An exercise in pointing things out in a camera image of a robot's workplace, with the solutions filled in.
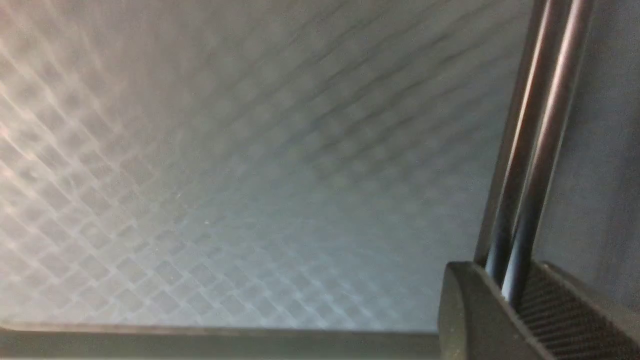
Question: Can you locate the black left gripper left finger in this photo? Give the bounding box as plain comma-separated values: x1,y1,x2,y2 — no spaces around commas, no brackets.
438,261,554,360

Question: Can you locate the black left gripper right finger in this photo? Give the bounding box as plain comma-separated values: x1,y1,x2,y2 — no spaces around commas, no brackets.
518,262,640,360

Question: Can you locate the black plastic serving tray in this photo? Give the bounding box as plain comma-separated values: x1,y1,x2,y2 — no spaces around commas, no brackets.
1,0,639,360

